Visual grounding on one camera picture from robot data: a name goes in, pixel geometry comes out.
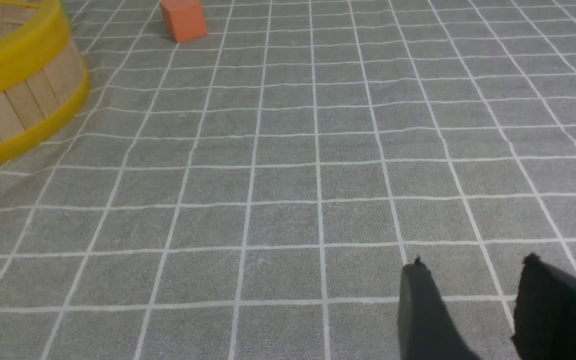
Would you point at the grey checked tablecloth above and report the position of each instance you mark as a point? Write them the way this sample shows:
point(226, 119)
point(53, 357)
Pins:
point(254, 193)

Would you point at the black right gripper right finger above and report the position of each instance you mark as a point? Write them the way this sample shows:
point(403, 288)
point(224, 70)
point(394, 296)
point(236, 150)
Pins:
point(545, 312)

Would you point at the yellow bamboo steamer basket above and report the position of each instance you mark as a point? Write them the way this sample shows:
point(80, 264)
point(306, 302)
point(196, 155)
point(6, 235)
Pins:
point(44, 80)

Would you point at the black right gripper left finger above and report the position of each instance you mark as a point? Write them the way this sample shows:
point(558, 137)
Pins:
point(426, 330)

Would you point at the orange cube block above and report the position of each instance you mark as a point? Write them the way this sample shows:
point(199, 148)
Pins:
point(184, 20)

